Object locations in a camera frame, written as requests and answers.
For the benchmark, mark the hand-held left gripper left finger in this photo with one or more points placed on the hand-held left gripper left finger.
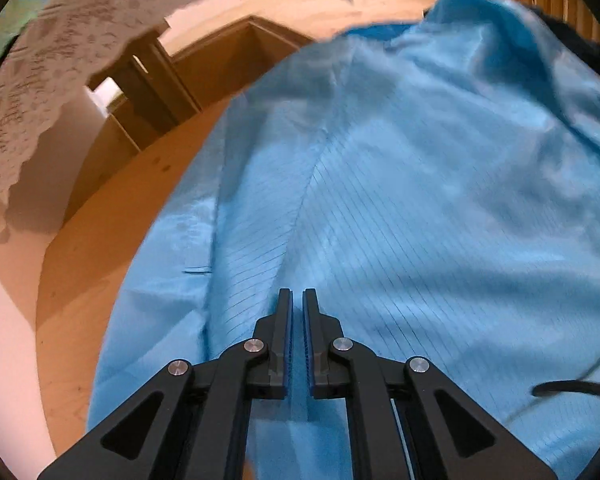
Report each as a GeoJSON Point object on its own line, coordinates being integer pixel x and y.
{"type": "Point", "coordinates": [286, 340]}

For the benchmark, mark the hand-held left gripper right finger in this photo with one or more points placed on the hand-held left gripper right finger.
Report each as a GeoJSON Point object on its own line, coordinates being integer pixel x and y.
{"type": "Point", "coordinates": [307, 340]}

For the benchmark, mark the blue jacket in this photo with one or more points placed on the blue jacket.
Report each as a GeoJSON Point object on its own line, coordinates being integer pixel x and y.
{"type": "Point", "coordinates": [405, 185]}

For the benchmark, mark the wooden chair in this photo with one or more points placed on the wooden chair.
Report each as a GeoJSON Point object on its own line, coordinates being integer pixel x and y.
{"type": "Point", "coordinates": [145, 80]}

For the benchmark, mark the white lace tablecloth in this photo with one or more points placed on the white lace tablecloth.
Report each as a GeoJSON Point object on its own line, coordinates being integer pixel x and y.
{"type": "Point", "coordinates": [55, 60]}

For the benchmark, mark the landscape wall painting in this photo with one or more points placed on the landscape wall painting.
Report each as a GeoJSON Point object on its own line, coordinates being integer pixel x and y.
{"type": "Point", "coordinates": [25, 5]}

